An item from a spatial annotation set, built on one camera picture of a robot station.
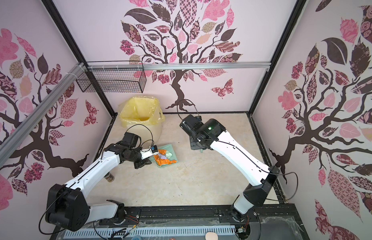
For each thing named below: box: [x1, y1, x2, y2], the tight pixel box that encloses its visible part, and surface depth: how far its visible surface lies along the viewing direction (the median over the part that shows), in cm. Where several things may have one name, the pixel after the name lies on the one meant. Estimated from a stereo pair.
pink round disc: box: [205, 231, 219, 240], surface depth 69 cm
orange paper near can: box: [154, 149, 178, 166], surface depth 83 cm
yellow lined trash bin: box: [119, 96, 166, 147], surface depth 92 cm
